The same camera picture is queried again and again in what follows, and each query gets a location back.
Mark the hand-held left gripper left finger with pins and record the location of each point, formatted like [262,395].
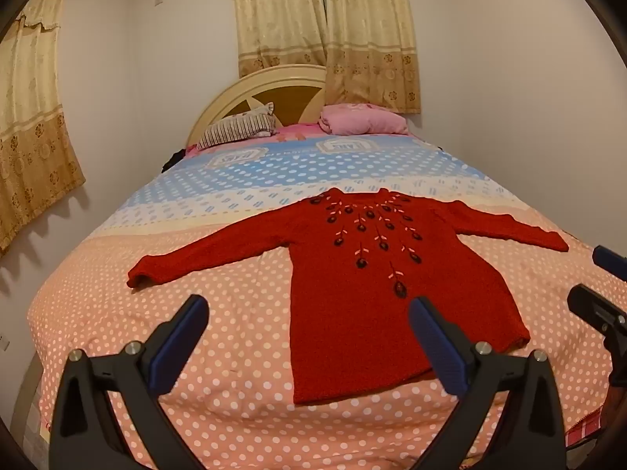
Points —
[181,342]

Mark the striped pillow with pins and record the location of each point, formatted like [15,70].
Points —
[235,127]

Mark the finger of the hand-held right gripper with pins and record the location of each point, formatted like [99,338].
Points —
[610,260]
[595,308]

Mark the cream wooden headboard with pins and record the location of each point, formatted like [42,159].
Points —
[254,100]

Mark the beige patterned curtain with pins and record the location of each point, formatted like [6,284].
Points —
[279,14]
[372,34]
[34,122]

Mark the dark cloth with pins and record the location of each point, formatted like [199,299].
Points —
[174,160]

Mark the polka dot bed sheet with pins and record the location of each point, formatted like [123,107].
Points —
[235,264]

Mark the red embroidered knit sweater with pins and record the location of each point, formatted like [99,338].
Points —
[352,303]

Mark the pink pillow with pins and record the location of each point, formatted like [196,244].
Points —
[362,120]

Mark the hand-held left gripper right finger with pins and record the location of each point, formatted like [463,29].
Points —
[436,347]

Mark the red checked cloth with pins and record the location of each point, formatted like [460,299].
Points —
[588,428]

